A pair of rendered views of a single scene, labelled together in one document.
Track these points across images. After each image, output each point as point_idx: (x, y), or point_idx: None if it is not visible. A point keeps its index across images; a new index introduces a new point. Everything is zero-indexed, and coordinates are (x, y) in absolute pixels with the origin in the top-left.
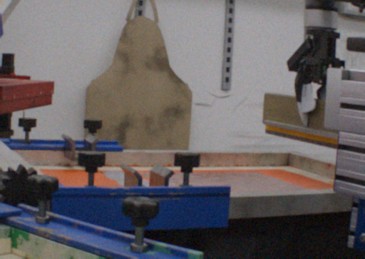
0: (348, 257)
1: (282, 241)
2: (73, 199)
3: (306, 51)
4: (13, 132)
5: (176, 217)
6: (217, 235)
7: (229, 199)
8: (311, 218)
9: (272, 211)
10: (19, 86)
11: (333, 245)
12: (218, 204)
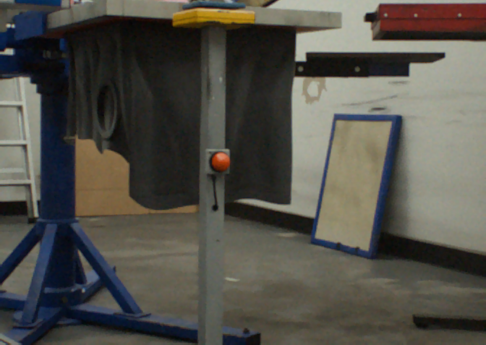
0: (115, 74)
1: (95, 55)
2: (17, 21)
3: None
4: (437, 53)
5: (32, 28)
6: (75, 48)
7: (42, 14)
8: (98, 35)
9: (56, 23)
10: (432, 5)
11: (108, 61)
12: (40, 19)
